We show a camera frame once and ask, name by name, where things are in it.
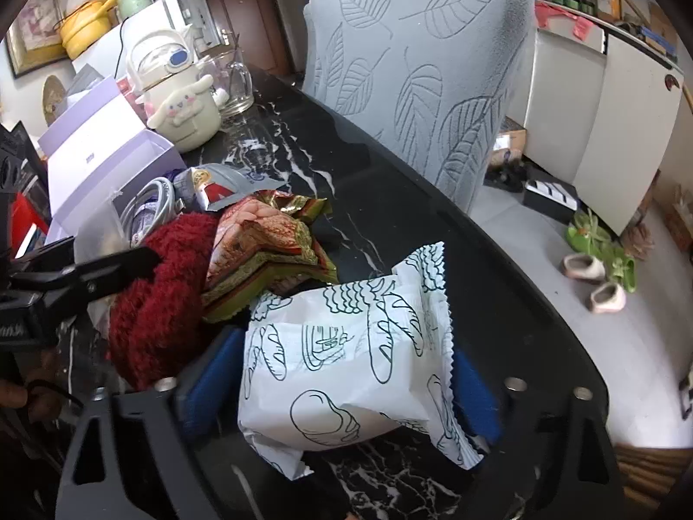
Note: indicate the dark red fuzzy pouch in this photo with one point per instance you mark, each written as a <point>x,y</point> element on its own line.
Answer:
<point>153,325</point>

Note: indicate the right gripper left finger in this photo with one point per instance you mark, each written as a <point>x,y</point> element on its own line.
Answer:
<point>130,456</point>

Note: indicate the lavender gift box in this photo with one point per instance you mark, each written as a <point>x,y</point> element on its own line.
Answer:
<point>99,150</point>

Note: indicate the green sandals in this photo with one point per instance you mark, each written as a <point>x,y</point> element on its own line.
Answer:
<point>585,235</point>

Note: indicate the person's hand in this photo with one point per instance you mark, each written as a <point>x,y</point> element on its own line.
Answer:
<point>41,404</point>

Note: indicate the white bread-print snack bag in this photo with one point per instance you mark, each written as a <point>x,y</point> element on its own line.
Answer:
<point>338,365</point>

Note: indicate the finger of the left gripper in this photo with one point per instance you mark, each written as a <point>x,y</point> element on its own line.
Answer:
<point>50,274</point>

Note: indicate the white mini fridge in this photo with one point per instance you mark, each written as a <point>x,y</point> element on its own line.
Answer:
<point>109,55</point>

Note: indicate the yellow pot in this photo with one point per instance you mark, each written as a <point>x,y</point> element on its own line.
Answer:
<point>84,26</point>

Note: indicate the brown door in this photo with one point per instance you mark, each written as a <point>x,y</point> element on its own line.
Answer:
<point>258,27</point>

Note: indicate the silver red snack packet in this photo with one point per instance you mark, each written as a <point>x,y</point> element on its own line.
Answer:
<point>214,187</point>

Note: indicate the white cabinet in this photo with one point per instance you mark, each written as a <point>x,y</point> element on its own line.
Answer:
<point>599,107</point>

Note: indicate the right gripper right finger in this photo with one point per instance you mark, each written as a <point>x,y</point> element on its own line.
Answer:
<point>543,460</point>

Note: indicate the pink white slipper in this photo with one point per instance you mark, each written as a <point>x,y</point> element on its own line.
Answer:
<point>609,297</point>
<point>578,266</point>

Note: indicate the orange green snack packet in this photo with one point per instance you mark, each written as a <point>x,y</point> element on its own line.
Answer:
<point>264,242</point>

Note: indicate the grey leaf-pattern chair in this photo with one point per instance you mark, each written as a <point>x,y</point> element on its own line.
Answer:
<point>429,79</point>

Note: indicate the clear glass jar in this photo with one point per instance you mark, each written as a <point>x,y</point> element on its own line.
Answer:
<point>233,87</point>

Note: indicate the framed picture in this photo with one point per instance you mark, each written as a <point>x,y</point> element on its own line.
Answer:
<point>33,40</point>

